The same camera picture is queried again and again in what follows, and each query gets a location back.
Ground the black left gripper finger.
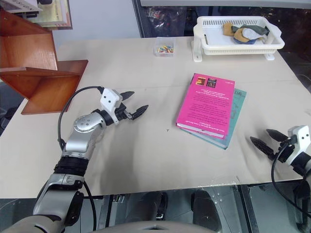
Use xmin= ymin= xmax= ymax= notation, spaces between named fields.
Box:
xmin=120 ymin=91 xmax=136 ymax=101
xmin=131 ymin=104 xmax=150 ymax=120

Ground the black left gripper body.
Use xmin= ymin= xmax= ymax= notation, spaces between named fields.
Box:
xmin=115 ymin=103 xmax=133 ymax=120

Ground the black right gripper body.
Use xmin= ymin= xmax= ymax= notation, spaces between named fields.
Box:
xmin=274 ymin=134 xmax=298 ymax=163

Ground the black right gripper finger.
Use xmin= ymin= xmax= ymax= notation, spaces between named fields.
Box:
xmin=249 ymin=136 xmax=277 ymax=160
xmin=265 ymin=128 xmax=290 ymax=143

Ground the teal hardcover book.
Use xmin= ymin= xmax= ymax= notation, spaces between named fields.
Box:
xmin=179 ymin=88 xmax=248 ymax=150

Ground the pink hardcover book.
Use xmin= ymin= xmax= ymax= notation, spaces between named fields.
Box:
xmin=176 ymin=73 xmax=236 ymax=140

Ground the brown wooden bookshelf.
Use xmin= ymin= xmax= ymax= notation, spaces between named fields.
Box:
xmin=0 ymin=6 xmax=89 ymax=116

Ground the clear box of colourful bits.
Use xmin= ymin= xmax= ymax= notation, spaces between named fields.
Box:
xmin=153 ymin=36 xmax=176 ymax=59

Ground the blue sock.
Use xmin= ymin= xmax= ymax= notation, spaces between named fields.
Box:
xmin=234 ymin=38 xmax=255 ymax=45

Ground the white plastic basket rack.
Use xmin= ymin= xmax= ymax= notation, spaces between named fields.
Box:
xmin=190 ymin=16 xmax=286 ymax=63

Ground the light grey sock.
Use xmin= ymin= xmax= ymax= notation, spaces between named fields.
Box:
xmin=242 ymin=27 xmax=259 ymax=41

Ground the yellow sock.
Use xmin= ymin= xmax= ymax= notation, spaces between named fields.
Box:
xmin=223 ymin=22 xmax=235 ymax=37
xmin=233 ymin=28 xmax=247 ymax=43

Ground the dark round object beside table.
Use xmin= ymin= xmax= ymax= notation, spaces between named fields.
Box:
xmin=0 ymin=106 xmax=18 ymax=137

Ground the grey robot torso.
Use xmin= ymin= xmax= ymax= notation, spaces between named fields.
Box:
xmin=0 ymin=214 xmax=221 ymax=233

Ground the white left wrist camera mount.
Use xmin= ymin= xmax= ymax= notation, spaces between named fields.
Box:
xmin=100 ymin=88 xmax=123 ymax=126

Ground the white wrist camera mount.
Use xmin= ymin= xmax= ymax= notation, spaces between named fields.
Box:
xmin=285 ymin=125 xmax=311 ymax=166
xmin=100 ymin=88 xmax=123 ymax=126

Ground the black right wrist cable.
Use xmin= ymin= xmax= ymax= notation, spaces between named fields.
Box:
xmin=271 ymin=143 xmax=307 ymax=219

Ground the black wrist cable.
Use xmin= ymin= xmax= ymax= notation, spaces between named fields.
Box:
xmin=271 ymin=143 xmax=307 ymax=219
xmin=57 ymin=85 xmax=104 ymax=151

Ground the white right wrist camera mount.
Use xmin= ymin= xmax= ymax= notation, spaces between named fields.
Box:
xmin=285 ymin=125 xmax=311 ymax=166

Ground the metal table frame bar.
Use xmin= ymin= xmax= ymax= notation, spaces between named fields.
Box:
xmin=238 ymin=183 xmax=256 ymax=233

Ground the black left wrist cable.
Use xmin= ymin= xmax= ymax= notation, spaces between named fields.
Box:
xmin=57 ymin=85 xmax=104 ymax=151

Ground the dark window frame post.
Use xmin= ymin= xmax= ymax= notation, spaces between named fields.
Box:
xmin=132 ymin=0 xmax=147 ymax=39

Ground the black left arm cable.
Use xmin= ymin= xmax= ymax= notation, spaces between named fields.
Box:
xmin=82 ymin=180 xmax=98 ymax=232

